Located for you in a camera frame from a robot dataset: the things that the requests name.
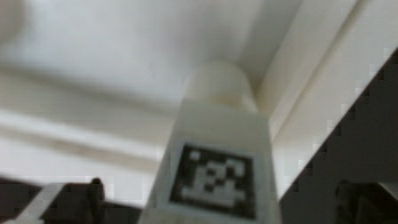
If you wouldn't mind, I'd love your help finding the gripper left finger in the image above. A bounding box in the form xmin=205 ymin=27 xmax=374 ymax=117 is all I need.
xmin=10 ymin=178 xmax=140 ymax=224

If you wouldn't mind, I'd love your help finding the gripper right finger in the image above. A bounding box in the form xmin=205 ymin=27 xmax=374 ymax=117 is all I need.
xmin=333 ymin=181 xmax=398 ymax=224

